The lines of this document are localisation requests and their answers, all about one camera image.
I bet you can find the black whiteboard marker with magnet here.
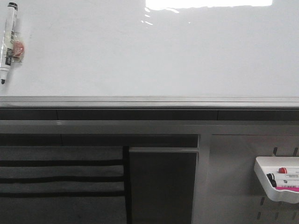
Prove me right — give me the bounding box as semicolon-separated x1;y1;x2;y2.
0;2;25;84

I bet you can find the white whiteboard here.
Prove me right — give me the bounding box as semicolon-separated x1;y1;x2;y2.
0;0;299;98

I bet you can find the pink whiteboard eraser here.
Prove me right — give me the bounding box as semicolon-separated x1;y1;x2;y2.
275;187;299;192

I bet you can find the dark grey cabinet panel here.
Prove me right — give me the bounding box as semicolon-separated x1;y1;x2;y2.
129;147;198;224

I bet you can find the grey pegboard panel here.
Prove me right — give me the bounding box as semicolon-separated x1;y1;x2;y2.
206;135;299;224

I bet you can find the white plastic marker tray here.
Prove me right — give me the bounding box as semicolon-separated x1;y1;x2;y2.
254;156;299;204

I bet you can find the grey fabric pocket organizer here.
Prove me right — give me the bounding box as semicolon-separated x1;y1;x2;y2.
0;146;132;224

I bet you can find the black capped marker upper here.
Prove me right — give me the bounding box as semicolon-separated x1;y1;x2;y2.
266;173;299;181

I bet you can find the black capped marker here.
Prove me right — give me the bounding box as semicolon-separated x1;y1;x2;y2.
270;180;299;187
266;173;299;181

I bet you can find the red capped marker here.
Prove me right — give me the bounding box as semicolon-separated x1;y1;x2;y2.
278;167;299;174

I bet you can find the black capped marker lower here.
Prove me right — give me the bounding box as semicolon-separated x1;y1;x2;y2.
270;180;299;187

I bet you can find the grey aluminium whiteboard tray rail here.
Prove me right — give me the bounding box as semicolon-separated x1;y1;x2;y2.
0;96;299;110

